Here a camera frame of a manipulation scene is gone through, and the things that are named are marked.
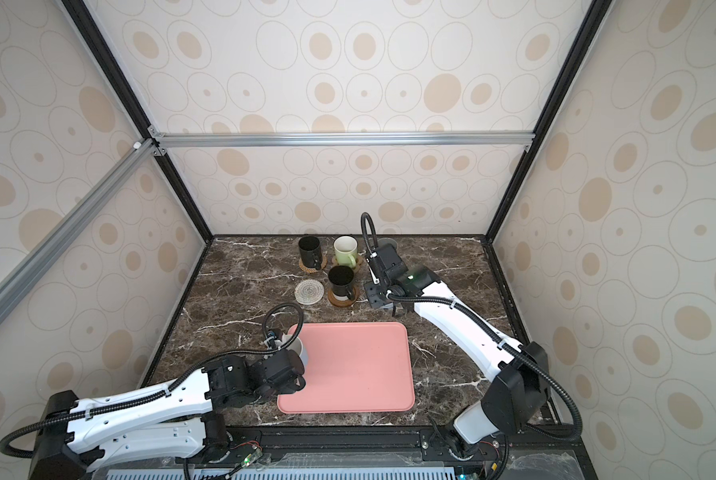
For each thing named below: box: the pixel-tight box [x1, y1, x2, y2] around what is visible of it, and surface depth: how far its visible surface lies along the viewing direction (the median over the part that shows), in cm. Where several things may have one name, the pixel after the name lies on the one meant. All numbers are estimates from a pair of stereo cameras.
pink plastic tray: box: [277, 322, 416, 414], surface depth 85 cm
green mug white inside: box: [333, 235, 358, 268], surface depth 106 cm
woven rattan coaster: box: [298, 254, 328, 274], surface depth 111 cm
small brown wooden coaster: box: [328, 285, 359, 307], surface depth 102 cm
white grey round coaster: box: [294, 279, 325, 305], surface depth 105 cm
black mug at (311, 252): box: [298, 235, 323, 271], surface depth 108 cm
